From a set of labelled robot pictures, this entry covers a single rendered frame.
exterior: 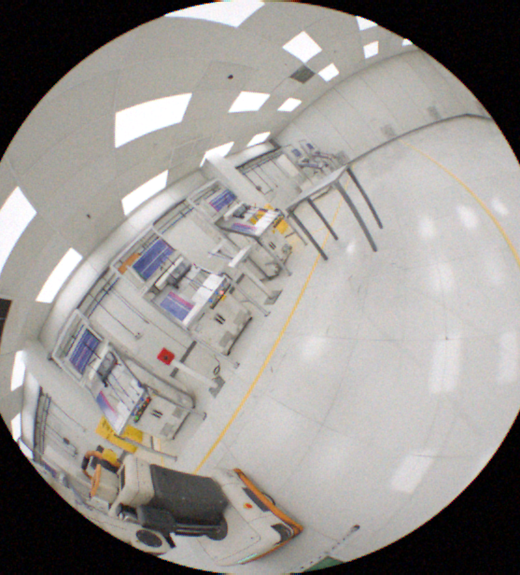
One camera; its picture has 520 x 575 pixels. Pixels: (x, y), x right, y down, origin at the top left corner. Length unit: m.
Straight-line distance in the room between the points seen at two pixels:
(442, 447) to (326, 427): 0.67
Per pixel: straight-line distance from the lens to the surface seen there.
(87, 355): 2.42
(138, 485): 0.94
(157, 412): 2.36
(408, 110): 8.36
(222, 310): 2.15
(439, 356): 1.11
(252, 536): 1.11
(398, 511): 1.12
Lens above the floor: 1.03
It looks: 20 degrees down
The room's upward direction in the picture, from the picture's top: 46 degrees counter-clockwise
